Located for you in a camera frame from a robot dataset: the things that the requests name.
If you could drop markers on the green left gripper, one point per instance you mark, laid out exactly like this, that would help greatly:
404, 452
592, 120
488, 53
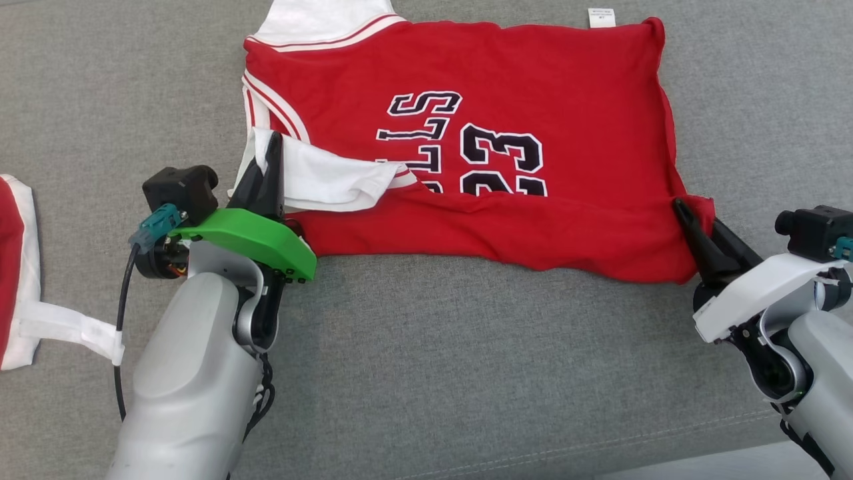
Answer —
260, 240

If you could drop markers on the red basketball shorts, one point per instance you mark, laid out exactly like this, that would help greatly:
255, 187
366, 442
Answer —
10, 266

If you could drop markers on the red basketball jersey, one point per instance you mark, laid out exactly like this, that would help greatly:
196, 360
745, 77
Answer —
566, 80

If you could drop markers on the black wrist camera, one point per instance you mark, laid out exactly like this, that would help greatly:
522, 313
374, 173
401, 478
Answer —
180, 190
813, 233

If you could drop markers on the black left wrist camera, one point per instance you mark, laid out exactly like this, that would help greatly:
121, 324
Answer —
180, 190

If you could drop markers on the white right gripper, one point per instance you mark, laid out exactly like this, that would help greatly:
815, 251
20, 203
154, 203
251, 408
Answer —
760, 293

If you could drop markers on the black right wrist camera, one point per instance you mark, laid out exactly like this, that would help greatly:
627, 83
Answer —
813, 233

